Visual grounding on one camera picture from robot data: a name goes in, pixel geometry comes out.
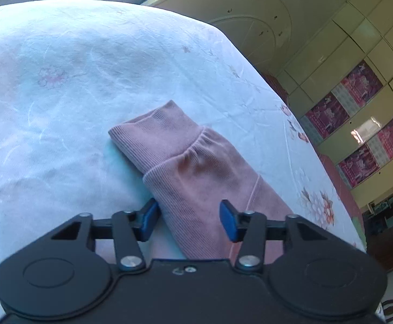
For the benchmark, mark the cream wardrobe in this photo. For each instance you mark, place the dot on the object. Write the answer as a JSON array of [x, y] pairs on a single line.
[[368, 40]]

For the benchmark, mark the pink knit sweater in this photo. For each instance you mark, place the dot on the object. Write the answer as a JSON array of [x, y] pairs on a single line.
[[199, 175]]

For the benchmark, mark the cream bed headboard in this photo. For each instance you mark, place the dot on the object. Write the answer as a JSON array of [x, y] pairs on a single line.
[[250, 23]]

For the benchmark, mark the green cloth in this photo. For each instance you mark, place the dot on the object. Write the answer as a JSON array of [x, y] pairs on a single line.
[[360, 234]]

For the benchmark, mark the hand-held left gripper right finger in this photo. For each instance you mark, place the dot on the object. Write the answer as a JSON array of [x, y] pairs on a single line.
[[228, 221]]

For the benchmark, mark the white floral bed sheet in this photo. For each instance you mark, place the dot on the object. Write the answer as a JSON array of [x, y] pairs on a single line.
[[65, 108]]

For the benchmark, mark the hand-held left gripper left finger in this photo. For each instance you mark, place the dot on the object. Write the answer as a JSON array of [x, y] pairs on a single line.
[[149, 219]]

